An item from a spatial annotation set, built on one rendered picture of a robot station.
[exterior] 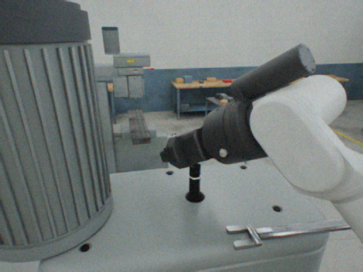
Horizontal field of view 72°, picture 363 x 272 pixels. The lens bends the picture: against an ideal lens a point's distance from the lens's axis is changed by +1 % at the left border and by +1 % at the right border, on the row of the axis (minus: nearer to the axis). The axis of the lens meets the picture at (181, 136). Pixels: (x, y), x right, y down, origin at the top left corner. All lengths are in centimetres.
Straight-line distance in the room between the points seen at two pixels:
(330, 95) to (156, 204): 32
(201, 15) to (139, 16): 159
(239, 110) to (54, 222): 28
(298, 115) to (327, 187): 7
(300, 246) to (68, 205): 35
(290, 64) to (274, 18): 760
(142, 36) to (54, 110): 659
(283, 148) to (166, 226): 23
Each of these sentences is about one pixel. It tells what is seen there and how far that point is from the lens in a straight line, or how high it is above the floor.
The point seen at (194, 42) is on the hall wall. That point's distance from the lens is 708.
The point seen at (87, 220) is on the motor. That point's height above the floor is 192.
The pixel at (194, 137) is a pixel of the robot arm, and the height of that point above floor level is 203.
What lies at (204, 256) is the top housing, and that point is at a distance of 40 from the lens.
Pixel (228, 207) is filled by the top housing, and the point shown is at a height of 189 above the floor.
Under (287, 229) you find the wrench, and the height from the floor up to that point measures 190.
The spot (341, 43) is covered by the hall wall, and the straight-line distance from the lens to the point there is 922.
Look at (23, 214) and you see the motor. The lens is 38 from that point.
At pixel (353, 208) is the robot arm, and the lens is 31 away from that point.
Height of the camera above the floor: 218
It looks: 23 degrees down
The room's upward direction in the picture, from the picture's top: straight up
